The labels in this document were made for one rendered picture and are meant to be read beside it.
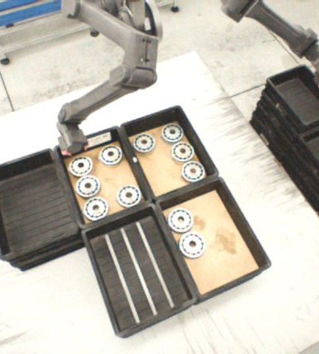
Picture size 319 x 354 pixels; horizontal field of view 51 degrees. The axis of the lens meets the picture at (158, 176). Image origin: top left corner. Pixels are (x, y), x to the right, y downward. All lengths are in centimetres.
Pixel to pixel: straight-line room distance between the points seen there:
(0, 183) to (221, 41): 241
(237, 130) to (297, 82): 77
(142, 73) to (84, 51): 236
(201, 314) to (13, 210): 88
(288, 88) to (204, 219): 127
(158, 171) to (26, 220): 59
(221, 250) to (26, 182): 87
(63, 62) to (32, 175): 177
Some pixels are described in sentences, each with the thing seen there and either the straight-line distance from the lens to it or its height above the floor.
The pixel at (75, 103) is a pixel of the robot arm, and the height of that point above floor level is 127.
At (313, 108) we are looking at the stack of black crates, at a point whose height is 49.
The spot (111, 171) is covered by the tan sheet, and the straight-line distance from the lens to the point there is 149.
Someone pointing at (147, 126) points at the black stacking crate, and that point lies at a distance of 157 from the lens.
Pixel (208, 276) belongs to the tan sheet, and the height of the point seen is 83.
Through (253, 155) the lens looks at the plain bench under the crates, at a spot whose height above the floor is 70.
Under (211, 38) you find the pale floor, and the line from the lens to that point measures 336.
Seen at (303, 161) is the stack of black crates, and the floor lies 37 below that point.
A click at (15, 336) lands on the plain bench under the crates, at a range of 153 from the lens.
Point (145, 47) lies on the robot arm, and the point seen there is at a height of 153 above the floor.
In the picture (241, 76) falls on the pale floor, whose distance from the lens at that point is 307.
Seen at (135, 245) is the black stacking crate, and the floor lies 83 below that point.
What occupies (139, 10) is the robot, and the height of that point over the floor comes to 125.
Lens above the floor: 213
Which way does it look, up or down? 63 degrees down
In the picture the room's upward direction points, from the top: 2 degrees clockwise
